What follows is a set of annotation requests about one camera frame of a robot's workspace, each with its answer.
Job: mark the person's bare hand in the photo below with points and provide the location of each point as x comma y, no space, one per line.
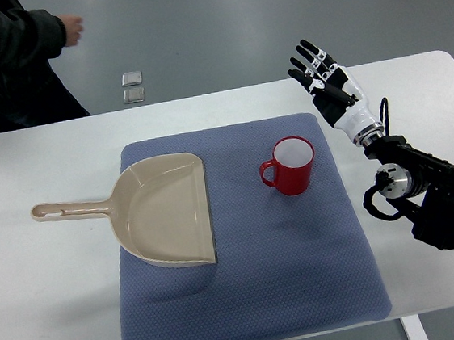
73,28

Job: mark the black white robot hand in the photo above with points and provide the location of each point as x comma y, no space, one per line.
336,94

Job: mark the red cup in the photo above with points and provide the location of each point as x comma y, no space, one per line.
290,166

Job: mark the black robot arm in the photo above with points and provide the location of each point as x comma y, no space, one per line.
414,185

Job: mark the beige plastic dustpan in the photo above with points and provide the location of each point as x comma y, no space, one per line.
158,209

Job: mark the upper metal floor plate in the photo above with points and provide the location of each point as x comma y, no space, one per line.
131,79

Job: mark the metal floor plate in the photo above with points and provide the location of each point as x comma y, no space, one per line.
134,95
131,79

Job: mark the person in dark jacket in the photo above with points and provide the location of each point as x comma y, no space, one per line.
31,94

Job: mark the lower metal floor plate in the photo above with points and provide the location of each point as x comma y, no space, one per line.
134,95

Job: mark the blue textured mat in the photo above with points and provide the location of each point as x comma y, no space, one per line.
285,265

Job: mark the white table leg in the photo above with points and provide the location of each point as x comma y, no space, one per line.
413,327

